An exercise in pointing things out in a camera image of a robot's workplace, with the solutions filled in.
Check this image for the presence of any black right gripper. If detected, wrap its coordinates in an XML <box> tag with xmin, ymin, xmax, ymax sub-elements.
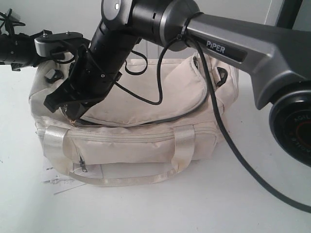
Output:
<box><xmin>44</xmin><ymin>43</ymin><xmax>131</xmax><ymax>119</ymax></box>

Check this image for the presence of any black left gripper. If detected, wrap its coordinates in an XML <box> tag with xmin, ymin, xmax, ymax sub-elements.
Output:
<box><xmin>0</xmin><ymin>33</ymin><xmax>45</xmax><ymax>71</ymax></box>

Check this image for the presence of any cream fabric duffel bag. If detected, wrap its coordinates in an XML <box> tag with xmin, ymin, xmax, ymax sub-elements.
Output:
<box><xmin>29</xmin><ymin>53</ymin><xmax>224</xmax><ymax>187</ymax></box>

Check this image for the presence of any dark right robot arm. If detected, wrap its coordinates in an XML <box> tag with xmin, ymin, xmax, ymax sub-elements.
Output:
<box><xmin>44</xmin><ymin>0</ymin><xmax>311</xmax><ymax>165</ymax></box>

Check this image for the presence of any white Tonlion hang tag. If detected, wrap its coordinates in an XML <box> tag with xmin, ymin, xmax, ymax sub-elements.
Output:
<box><xmin>41</xmin><ymin>157</ymin><xmax>70</xmax><ymax>184</ymax></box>

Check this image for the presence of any white rear hang tag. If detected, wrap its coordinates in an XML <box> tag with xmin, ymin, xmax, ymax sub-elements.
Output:
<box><xmin>52</xmin><ymin>182</ymin><xmax>85</xmax><ymax>195</ymax></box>

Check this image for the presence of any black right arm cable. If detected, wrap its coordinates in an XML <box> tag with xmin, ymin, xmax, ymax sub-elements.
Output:
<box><xmin>48</xmin><ymin>36</ymin><xmax>311</xmax><ymax>214</ymax></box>

